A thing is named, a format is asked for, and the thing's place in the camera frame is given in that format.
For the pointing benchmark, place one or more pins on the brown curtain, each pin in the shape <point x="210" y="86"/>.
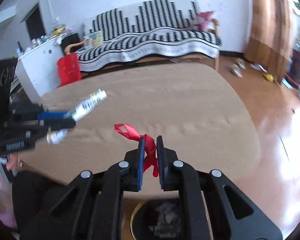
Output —
<point x="270" y="42"/>

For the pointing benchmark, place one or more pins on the red plastic chair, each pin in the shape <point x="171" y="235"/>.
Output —
<point x="68" y="69"/>

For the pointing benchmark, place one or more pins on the black white striped sofa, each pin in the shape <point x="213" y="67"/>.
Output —
<point x="162" y="28"/>

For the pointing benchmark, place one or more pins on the pink cartoon pillow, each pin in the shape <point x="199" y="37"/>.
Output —
<point x="202" y="20"/>

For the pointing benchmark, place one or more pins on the slippers on floor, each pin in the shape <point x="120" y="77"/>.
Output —
<point x="238" y="67"/>

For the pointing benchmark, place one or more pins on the white cabinet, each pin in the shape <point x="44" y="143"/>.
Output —
<point x="37" y="70"/>

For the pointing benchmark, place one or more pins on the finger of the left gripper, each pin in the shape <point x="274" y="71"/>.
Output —
<point x="39" y="129"/>
<point x="51" y="115"/>

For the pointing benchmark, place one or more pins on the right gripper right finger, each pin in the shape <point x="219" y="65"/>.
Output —
<point x="160" y="157"/>

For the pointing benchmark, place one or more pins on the children's picture book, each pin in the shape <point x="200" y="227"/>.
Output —
<point x="94" y="39"/>

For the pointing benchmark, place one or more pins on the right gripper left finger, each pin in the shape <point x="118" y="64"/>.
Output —
<point x="141" y="156"/>

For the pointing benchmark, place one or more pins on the yellow toy on floor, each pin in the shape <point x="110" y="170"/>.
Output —
<point x="268" y="77"/>

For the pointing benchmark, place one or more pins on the person's left hand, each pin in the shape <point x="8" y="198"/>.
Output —
<point x="11" y="162"/>

